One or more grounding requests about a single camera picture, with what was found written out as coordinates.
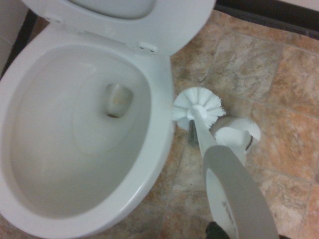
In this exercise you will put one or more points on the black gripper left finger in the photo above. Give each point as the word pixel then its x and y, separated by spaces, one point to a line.
pixel 215 230

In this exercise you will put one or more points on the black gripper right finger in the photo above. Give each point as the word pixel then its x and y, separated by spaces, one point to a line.
pixel 285 236

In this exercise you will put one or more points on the white toilet brush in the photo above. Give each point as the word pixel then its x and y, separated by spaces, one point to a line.
pixel 224 174

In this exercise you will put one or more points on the white toilet brush holder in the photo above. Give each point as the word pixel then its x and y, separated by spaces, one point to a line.
pixel 239 134

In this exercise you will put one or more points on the white toilet bowl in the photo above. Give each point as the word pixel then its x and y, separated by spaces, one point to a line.
pixel 74 149

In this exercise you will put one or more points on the white toilet seat lid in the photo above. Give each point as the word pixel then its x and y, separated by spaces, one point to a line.
pixel 179 22

